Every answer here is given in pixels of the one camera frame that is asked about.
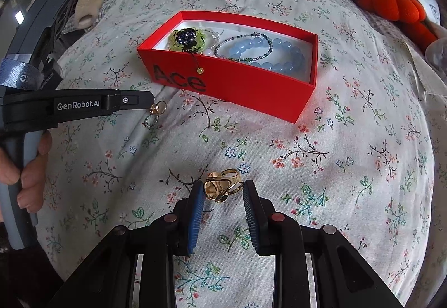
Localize thin green seed bead bracelet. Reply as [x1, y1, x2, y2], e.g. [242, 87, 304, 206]
[214, 34, 274, 62]

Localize green bead bracelet dark flower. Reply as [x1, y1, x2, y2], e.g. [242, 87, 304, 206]
[169, 28, 206, 75]

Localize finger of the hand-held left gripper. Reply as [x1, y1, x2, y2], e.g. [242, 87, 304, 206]
[106, 91, 155, 114]

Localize clear bead bracelet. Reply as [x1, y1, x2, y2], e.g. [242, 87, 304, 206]
[201, 28, 224, 57]

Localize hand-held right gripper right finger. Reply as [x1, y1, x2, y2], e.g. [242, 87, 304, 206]
[242, 180, 402, 308]

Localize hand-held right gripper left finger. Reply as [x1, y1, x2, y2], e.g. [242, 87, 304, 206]
[58, 180, 206, 308]

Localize orange plush pumpkin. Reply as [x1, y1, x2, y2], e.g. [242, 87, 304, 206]
[354, 0, 439, 50]

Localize beige cloth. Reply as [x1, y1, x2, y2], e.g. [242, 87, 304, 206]
[405, 39, 447, 99]

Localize grey crumpled garment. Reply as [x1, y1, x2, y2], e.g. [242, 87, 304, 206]
[424, 29, 447, 64]

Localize large gold ring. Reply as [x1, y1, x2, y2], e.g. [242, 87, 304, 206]
[203, 168, 245, 204]

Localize blue bead bracelet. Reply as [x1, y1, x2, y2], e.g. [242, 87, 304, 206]
[218, 34, 306, 74]

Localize silver and gold rings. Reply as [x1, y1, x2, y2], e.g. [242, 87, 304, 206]
[145, 101, 167, 129]

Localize red cardboard box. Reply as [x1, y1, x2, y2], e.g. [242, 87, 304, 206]
[137, 10, 319, 124]

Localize person's left hand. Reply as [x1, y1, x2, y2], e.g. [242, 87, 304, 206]
[0, 130, 53, 214]

